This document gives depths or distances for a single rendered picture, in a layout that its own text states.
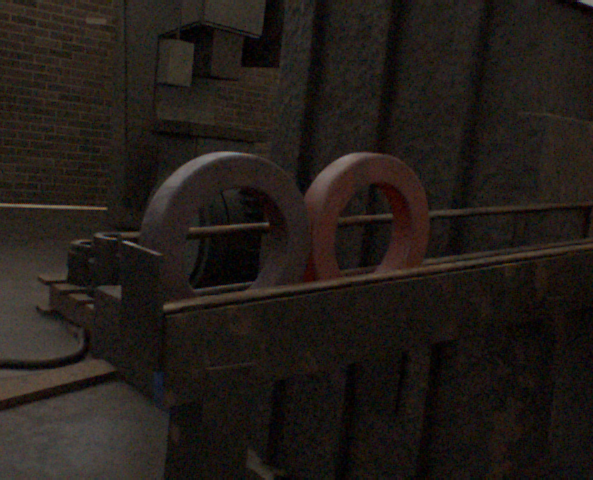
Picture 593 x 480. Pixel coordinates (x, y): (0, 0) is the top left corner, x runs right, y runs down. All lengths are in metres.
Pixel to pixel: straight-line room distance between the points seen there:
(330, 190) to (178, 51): 4.54
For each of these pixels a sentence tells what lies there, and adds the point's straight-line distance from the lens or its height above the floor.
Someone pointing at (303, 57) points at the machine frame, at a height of 0.97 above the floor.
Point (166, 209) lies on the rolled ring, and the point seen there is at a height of 0.71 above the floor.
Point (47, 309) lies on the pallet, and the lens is 3.20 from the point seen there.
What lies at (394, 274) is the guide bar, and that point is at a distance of 0.85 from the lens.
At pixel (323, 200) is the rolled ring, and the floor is 0.73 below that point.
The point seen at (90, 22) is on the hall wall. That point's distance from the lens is 7.29.
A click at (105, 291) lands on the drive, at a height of 0.25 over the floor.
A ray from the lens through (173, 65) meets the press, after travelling 5.26.
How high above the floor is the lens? 0.78
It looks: 7 degrees down
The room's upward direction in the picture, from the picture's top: 6 degrees clockwise
